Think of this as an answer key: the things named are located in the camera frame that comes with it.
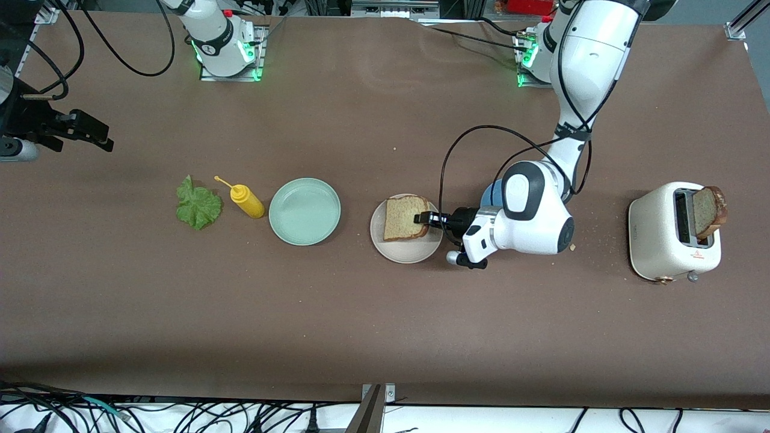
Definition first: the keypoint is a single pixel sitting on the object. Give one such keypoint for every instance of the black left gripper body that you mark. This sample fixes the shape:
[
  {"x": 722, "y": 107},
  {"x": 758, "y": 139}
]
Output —
[{"x": 462, "y": 221}]

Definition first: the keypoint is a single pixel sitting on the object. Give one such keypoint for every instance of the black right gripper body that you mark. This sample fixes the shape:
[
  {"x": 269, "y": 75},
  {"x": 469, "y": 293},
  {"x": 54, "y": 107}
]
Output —
[{"x": 31, "y": 122}]

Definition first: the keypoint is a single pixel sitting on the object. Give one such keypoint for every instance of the brown bread slice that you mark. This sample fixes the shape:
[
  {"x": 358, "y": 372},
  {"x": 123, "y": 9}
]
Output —
[
  {"x": 400, "y": 219},
  {"x": 708, "y": 210}
]

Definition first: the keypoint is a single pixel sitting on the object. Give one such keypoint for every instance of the green lettuce leaf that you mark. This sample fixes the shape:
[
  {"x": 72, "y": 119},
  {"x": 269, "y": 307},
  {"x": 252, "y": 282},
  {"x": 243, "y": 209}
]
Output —
[{"x": 198, "y": 210}]

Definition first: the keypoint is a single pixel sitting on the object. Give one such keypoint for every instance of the yellow mustard squeeze bottle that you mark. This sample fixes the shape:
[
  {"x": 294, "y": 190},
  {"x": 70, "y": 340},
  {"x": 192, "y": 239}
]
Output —
[{"x": 249, "y": 204}]

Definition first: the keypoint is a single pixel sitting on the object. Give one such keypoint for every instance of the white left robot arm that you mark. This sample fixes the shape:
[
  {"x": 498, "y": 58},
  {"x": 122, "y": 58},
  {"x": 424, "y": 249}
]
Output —
[{"x": 535, "y": 210}]

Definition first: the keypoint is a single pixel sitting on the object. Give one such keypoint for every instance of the blue plate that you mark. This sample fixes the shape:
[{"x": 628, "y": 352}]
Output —
[{"x": 490, "y": 195}]

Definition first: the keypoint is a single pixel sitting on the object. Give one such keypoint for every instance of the beige plate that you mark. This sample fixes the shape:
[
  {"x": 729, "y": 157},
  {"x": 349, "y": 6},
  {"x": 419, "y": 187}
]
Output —
[{"x": 403, "y": 252}]

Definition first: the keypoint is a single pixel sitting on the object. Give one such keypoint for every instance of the mint green plate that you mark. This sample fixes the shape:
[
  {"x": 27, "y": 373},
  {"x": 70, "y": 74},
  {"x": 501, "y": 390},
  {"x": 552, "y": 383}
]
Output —
[{"x": 304, "y": 211}]

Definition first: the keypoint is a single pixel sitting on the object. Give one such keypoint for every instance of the white toaster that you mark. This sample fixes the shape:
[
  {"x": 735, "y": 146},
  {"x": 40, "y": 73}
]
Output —
[{"x": 656, "y": 234}]

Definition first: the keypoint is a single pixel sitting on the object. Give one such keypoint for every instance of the aluminium profile bar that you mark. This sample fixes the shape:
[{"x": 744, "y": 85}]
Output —
[{"x": 368, "y": 415}]

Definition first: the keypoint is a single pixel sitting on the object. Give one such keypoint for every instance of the grey metal box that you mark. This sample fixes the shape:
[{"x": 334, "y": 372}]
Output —
[{"x": 391, "y": 7}]

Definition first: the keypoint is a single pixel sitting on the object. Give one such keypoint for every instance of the red box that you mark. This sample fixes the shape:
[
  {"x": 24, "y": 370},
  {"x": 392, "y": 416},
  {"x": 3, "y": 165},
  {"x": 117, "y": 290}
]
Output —
[{"x": 529, "y": 6}]

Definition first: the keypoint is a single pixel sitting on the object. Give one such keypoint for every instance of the aluminium corner profile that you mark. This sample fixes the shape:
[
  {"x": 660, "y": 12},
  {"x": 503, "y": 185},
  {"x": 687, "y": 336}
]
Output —
[{"x": 737, "y": 30}]

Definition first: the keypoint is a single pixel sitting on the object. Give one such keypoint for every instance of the aluminium side rail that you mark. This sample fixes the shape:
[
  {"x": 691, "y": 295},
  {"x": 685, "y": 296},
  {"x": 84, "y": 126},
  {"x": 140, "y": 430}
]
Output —
[{"x": 24, "y": 59}]

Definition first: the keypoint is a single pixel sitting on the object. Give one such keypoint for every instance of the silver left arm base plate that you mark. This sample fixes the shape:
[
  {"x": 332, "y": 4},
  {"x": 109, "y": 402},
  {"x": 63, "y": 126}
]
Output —
[{"x": 529, "y": 84}]

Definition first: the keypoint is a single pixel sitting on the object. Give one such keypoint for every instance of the small metal bracket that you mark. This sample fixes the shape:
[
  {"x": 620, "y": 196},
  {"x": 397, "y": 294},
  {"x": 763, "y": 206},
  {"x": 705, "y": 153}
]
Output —
[{"x": 390, "y": 394}]

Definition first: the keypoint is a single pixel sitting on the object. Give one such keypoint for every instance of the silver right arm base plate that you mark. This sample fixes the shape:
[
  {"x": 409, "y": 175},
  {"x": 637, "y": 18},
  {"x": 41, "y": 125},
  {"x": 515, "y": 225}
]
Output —
[{"x": 261, "y": 54}]

